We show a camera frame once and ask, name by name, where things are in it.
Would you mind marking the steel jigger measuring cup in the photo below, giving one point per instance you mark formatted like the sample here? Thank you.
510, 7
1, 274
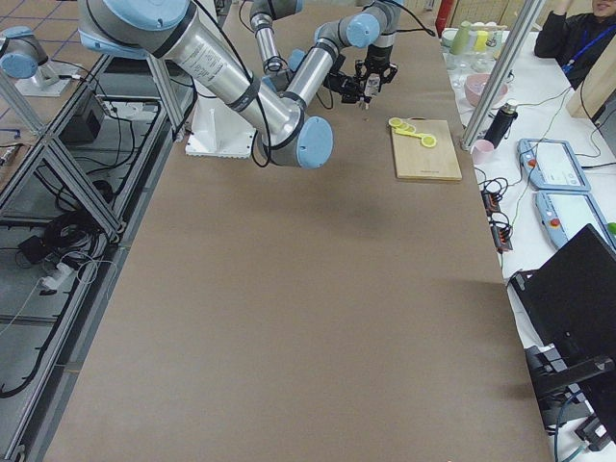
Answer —
363, 104

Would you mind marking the small clear glass cup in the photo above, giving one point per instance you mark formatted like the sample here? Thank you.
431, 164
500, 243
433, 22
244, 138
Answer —
372, 86

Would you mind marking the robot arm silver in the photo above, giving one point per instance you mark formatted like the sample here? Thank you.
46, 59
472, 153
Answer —
269, 43
173, 30

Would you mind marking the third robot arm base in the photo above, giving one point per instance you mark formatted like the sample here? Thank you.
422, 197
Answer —
24, 59

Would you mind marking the yellow cup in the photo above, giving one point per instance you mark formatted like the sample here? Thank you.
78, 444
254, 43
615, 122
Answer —
481, 39

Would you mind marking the pink cup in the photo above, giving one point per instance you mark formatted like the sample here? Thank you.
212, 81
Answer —
481, 151

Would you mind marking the lemon slice top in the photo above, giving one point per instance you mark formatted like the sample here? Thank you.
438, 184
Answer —
395, 122

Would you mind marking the yellow plastic knife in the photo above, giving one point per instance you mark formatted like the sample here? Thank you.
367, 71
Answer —
412, 135

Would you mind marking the green bottle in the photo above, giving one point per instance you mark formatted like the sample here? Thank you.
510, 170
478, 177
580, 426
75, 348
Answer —
461, 38

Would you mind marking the lemon slice front large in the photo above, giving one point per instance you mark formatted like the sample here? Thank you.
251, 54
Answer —
428, 142

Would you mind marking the bamboo cutting board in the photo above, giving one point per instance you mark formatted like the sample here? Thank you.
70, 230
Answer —
416, 162

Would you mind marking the pink bowl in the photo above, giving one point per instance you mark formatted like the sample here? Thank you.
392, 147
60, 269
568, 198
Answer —
475, 85

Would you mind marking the black thermos bottle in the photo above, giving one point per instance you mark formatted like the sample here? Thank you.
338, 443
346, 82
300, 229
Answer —
502, 122

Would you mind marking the upper teach pendant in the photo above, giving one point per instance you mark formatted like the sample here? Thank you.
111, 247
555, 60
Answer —
552, 165

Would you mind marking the teach pendant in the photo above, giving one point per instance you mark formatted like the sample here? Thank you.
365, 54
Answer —
552, 165
564, 213

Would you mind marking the person in black jacket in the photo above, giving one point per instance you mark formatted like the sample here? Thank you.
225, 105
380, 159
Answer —
576, 41

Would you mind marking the lower teach pendant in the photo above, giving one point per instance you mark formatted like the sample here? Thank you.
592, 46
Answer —
564, 213

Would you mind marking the black laptop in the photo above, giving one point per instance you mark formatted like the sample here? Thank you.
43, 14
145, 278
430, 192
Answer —
570, 302

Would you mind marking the aluminium frame post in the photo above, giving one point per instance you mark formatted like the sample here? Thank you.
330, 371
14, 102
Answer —
508, 56

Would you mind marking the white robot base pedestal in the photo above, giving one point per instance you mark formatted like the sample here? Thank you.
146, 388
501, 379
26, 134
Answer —
217, 131

